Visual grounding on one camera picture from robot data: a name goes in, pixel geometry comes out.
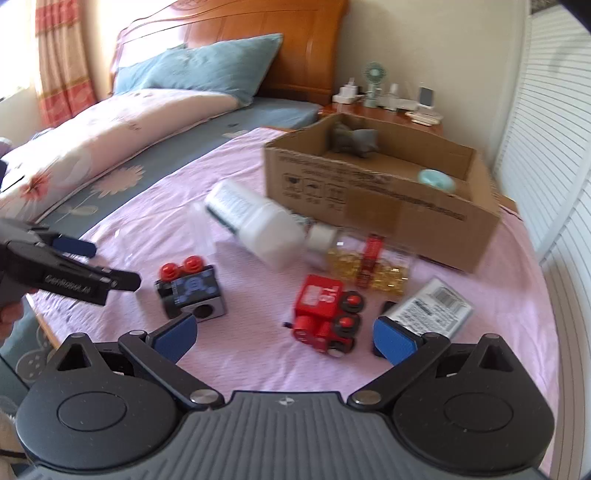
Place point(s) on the grey toy elephant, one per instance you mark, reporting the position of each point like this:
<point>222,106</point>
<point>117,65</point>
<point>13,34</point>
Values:
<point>355,141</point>

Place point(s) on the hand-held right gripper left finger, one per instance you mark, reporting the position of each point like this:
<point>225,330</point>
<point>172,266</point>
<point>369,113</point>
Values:
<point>178,336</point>

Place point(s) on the white flat tray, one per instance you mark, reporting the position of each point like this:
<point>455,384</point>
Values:
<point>425,116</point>

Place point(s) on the black correction tape dispenser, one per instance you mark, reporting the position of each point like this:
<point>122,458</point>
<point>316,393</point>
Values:
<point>429,309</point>

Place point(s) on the white charger plug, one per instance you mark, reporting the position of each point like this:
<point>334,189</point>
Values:
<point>347,94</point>

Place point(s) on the orange patterned curtain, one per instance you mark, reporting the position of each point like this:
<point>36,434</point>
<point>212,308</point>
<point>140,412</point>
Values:
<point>64,69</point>

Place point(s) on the blue bed sheet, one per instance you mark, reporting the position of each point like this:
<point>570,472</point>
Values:
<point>184,152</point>

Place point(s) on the small white spray bottle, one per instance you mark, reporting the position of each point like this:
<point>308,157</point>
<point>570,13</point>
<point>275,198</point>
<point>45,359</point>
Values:
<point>393,97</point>

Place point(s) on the wooden nightstand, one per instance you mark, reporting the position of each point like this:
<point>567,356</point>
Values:
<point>369,113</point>

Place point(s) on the white plastic bottle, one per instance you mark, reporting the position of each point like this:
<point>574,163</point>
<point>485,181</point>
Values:
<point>258,221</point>

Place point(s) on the brown cardboard box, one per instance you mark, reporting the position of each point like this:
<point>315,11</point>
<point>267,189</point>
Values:
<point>369,198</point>

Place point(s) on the red toy train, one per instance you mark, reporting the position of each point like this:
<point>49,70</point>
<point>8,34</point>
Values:
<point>318,304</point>

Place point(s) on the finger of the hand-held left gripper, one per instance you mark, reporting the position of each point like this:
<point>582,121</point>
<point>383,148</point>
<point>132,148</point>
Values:
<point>121,279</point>
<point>74,247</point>

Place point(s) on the pink blanket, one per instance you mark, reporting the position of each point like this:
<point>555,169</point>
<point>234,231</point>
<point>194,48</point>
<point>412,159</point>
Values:
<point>258,369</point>

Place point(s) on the wooden headboard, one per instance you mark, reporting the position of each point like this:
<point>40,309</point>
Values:
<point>300,46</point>

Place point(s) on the black toy block red knobs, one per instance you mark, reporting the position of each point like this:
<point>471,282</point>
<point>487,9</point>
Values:
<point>194,288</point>

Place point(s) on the floral quilt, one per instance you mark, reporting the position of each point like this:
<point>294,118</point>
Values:
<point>115,134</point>

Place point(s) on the teal round case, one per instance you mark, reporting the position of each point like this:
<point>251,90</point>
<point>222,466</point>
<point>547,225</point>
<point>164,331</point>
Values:
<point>438,181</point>

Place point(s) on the clear jar with silver cap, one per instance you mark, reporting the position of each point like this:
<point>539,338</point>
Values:
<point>341,264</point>

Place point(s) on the white louvred closet doors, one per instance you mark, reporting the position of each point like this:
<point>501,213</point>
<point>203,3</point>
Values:
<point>554,138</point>

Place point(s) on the blue pillow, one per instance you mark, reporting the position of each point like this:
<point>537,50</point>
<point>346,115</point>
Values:
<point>198,69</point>

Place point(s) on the small green desk fan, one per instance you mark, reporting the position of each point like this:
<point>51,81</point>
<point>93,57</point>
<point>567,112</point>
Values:
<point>373,76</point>

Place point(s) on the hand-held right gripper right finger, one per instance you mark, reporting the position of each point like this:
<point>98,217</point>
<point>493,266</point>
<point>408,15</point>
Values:
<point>395,344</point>

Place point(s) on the person's left hand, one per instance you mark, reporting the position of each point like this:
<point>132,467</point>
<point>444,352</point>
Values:
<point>9,319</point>

